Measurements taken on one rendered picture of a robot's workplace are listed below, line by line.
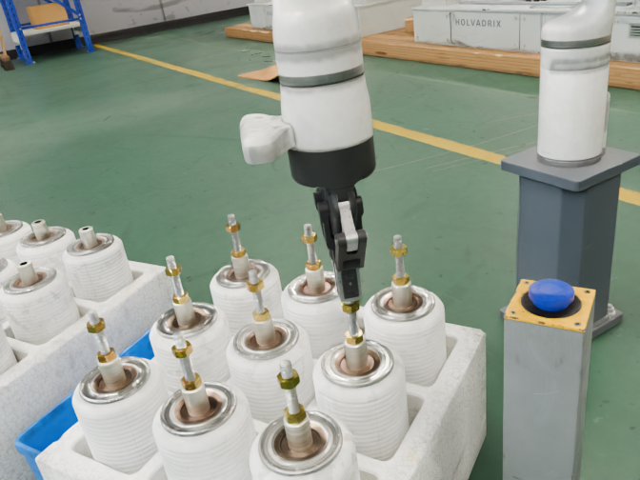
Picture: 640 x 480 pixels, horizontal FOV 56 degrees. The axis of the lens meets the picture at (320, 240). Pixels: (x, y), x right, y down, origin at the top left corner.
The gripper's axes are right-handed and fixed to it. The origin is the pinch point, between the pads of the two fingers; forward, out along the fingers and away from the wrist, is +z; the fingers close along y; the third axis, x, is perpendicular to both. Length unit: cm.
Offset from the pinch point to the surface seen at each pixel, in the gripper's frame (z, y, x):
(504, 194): 35, 88, -55
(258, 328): 7.8, 6.6, 9.6
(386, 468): 17.3, -7.5, -0.4
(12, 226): 10, 58, 52
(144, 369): 9.8, 6.1, 22.7
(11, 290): 10, 32, 45
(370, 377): 9.9, -2.8, -0.6
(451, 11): 9, 259, -104
